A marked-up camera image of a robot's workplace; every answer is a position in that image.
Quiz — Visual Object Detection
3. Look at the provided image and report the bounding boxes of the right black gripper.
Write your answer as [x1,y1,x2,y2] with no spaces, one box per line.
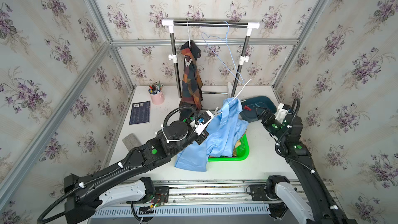
[255,106,289,144]

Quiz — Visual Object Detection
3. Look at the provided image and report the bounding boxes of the light blue shirt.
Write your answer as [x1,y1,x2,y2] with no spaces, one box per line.
[175,98,248,172]

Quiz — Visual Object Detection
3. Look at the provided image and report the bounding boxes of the red clothespin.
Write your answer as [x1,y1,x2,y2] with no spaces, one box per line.
[243,105,252,112]

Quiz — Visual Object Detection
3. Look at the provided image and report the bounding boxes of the yellow plaid shirt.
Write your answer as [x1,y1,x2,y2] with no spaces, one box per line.
[209,139,243,159]

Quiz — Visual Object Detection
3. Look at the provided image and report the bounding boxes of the white hanger of blue shirt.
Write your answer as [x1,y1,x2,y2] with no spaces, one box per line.
[215,79,252,115]

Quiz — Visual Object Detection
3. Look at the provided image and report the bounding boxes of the light blue wire hanger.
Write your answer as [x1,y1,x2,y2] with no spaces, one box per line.
[201,21,245,83]

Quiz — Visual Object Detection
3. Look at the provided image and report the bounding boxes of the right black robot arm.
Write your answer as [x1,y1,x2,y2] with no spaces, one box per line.
[256,97,356,224]

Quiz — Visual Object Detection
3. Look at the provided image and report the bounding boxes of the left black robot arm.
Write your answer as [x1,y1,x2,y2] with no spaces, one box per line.
[37,105,215,224]

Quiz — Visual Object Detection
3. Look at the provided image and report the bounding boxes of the white hanger of dark shirt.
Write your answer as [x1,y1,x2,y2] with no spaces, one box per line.
[187,19,191,49]

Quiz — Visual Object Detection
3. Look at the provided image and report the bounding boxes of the dark teal plastic bin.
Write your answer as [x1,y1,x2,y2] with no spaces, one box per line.
[240,95,277,122]

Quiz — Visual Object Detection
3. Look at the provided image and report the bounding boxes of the green plastic basket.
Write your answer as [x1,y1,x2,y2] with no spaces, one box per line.
[207,133,250,162]

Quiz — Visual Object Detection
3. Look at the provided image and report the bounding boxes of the pink pen cup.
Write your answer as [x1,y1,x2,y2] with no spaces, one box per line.
[148,80,165,105]

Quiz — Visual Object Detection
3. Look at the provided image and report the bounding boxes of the dark plaid shirt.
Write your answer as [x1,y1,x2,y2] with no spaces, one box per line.
[179,40,203,111]

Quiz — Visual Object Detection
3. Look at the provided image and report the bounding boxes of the dark blue booklet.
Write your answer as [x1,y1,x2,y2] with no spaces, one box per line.
[129,101,150,125]

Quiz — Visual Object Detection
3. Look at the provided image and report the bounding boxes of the grey sponge block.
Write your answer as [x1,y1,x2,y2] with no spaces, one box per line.
[122,133,142,151]

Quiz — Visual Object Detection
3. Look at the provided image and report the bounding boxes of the metal clothes rack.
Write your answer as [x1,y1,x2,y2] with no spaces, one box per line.
[161,19,260,97]

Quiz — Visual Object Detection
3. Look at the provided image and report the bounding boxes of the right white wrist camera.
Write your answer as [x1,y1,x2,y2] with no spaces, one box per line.
[275,103,294,124]

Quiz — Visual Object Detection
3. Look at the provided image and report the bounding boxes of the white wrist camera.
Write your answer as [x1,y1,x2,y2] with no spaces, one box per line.
[275,103,294,124]
[189,111,215,136]

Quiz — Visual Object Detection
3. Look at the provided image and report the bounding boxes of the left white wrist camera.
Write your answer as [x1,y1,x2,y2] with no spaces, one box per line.
[189,111,215,136]

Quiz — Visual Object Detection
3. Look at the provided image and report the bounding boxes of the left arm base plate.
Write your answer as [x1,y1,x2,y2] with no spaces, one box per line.
[138,186,170,207]

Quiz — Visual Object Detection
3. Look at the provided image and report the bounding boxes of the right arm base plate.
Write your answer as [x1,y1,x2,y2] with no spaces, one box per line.
[248,185,279,201]

